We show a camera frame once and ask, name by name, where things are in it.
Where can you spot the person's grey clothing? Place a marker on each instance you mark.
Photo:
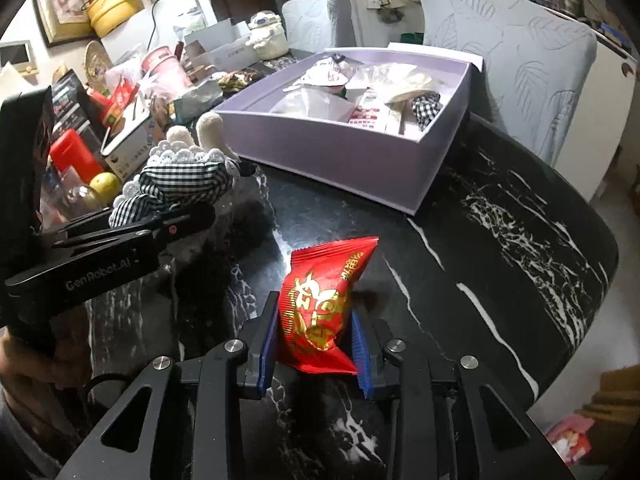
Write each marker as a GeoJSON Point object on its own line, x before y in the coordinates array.
{"type": "Point", "coordinates": [25, 435]}

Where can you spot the crumpled foil wrappers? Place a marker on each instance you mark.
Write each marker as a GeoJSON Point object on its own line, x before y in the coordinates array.
{"type": "Point", "coordinates": [240, 81]}

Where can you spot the white refrigerator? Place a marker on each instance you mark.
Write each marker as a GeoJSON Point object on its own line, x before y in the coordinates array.
{"type": "Point", "coordinates": [165, 25]}

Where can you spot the woven round plate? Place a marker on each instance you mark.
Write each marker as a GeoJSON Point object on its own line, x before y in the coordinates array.
{"type": "Point", "coordinates": [97, 60]}

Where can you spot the open white cardboard box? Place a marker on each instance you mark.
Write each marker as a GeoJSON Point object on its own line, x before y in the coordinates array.
{"type": "Point", "coordinates": [225, 52]}

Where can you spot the white plush figure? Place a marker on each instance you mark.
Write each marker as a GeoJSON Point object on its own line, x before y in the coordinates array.
{"type": "Point", "coordinates": [270, 37]}

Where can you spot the lilac cardboard box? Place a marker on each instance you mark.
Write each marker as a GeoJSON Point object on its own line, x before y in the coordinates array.
{"type": "Point", "coordinates": [325, 155]}

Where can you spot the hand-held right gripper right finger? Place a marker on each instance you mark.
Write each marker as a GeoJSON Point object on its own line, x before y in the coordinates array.
{"type": "Point", "coordinates": [362, 360]}

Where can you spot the teal fabric pouch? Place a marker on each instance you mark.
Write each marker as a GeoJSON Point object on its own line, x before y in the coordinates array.
{"type": "Point", "coordinates": [200, 100]}

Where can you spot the clear plastic bag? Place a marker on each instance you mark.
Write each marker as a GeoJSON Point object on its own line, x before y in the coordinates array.
{"type": "Point", "coordinates": [310, 105]}

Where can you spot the small checkered cloth piece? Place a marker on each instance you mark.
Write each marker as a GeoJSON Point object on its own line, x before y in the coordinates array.
{"type": "Point", "coordinates": [425, 107]}

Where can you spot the brown cardboard box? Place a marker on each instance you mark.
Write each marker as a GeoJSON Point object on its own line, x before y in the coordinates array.
{"type": "Point", "coordinates": [615, 390]}

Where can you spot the yellow lemon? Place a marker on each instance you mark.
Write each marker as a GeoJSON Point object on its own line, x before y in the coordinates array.
{"type": "Point", "coordinates": [106, 185]}

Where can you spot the red plastic container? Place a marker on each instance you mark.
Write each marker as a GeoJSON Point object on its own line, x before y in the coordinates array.
{"type": "Point", "coordinates": [72, 152]}

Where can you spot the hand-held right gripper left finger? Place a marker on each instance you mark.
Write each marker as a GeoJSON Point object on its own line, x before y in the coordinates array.
{"type": "Point", "coordinates": [267, 350]}

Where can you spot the black printed boxes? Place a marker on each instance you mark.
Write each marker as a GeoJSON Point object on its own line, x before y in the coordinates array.
{"type": "Point", "coordinates": [70, 97]}

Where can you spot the white pink snack packet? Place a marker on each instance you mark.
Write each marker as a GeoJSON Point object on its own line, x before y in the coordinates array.
{"type": "Point", "coordinates": [322, 74]}

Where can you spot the white carton with clutter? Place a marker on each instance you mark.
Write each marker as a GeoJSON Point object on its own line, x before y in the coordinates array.
{"type": "Point", "coordinates": [132, 145]}

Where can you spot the yellow cooking pot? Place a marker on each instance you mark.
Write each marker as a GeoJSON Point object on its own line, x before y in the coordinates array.
{"type": "Point", "coordinates": [112, 10]}

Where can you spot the pink cup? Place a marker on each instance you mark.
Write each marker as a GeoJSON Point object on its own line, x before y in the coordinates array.
{"type": "Point", "coordinates": [162, 65]}

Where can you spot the crocheted doll with checkered cloth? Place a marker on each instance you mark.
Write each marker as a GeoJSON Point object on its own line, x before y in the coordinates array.
{"type": "Point", "coordinates": [170, 180]}

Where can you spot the framed picture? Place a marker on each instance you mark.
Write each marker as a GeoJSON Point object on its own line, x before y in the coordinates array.
{"type": "Point", "coordinates": [60, 7]}

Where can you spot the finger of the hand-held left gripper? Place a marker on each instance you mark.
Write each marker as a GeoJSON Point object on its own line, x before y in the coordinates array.
{"type": "Point", "coordinates": [175, 222]}
{"type": "Point", "coordinates": [100, 224]}

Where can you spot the wall intercom screen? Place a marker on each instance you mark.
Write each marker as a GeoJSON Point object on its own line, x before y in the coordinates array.
{"type": "Point", "coordinates": [15, 55]}

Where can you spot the chair with light blue cover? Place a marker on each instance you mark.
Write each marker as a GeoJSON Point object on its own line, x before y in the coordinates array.
{"type": "Point", "coordinates": [315, 15]}
{"type": "Point", "coordinates": [510, 55]}

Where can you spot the red gold puffed snack packet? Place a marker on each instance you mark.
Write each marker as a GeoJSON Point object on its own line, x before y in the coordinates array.
{"type": "Point", "coordinates": [320, 305]}

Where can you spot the person's left hand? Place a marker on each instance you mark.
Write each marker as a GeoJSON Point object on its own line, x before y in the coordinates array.
{"type": "Point", "coordinates": [72, 350]}

